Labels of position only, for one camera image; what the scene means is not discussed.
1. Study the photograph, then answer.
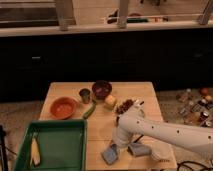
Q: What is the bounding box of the green cucumber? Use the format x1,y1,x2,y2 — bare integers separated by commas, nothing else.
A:
83,100,97,119

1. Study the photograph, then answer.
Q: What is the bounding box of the yellow corn cob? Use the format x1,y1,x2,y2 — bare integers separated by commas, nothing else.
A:
30,136,41,166

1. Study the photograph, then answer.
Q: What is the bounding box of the brown dried food pile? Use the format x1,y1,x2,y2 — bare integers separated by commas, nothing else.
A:
116,99,134,114

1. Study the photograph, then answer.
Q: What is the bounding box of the clear plastic bag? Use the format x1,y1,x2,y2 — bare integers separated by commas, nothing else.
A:
150,141,172,162

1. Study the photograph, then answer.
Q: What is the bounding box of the green plastic tray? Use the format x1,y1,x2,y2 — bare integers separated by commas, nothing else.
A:
13,119,87,171

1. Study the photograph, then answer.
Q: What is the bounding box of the orange bowl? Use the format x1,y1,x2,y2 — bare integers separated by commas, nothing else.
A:
50,97,77,120

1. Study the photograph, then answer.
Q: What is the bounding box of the blue-grey sponge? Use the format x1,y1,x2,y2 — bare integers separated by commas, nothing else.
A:
101,144,118,165

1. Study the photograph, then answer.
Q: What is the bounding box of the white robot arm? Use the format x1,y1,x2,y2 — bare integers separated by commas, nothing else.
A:
112,105,213,159

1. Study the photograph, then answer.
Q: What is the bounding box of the small metal cup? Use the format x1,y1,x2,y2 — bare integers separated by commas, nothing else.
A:
79,88,90,104

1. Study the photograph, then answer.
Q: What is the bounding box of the spice bottles cluster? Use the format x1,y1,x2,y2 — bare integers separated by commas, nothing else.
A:
176,87,213,128

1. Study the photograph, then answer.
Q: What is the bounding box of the grey folded cloth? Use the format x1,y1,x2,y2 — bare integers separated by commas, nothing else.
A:
128,143,151,157

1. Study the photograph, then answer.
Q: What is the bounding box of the dark maroon bowl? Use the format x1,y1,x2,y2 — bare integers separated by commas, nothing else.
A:
92,80,112,100

